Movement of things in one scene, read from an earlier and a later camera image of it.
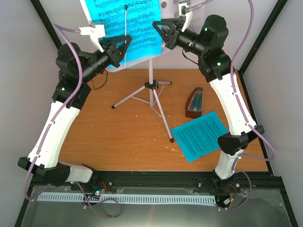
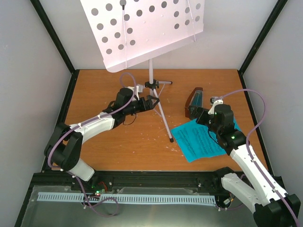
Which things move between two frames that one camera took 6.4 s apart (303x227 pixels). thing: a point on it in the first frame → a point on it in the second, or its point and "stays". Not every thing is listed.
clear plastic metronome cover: (196, 102) stays
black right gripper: (173, 32) → (200, 120)
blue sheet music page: (199, 137) stays
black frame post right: (278, 8) stays
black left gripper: (113, 53) → (148, 103)
